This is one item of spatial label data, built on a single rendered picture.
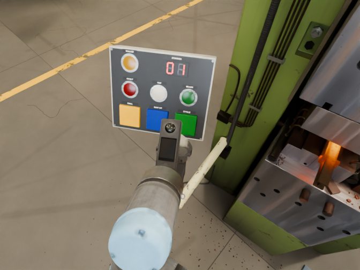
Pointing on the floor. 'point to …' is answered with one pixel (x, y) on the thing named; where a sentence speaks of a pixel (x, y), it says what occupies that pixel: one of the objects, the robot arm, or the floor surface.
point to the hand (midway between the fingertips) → (180, 135)
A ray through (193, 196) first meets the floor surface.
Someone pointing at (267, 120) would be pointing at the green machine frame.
